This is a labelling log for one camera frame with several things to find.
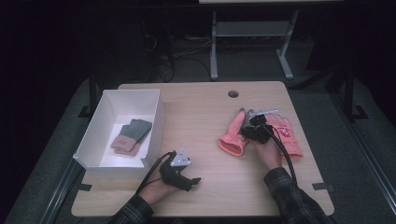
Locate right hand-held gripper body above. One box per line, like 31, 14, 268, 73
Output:
247, 107, 279, 145

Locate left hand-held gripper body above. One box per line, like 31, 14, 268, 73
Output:
159, 147, 191, 189

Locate pink glove grey palm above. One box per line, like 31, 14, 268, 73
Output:
218, 107, 255, 157

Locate pink glove with print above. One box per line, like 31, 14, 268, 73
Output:
265, 113, 304, 161

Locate grey fingerless glove pink cuff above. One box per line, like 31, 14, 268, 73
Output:
113, 136, 148, 158
110, 119, 153, 152

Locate white cardboard box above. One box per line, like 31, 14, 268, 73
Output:
72, 89, 166, 180

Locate person's right hand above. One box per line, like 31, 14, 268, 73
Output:
249, 135, 283, 171

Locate person's left hand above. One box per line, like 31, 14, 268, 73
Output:
137, 174, 185, 206

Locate grey metal stand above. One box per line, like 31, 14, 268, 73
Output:
209, 8, 300, 81

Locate black stand leg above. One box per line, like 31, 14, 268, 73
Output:
78, 66, 101, 119
341, 60, 369, 122

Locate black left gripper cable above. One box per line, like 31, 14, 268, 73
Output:
134, 150, 177, 196

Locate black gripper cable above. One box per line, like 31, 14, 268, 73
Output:
263, 123, 297, 185
134, 150, 177, 196

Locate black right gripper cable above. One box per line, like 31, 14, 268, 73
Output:
263, 123, 297, 185

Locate black floor cables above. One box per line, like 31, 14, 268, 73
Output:
141, 31, 213, 84

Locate metal floor rail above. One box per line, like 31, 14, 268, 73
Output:
330, 92, 396, 207
38, 160, 83, 224

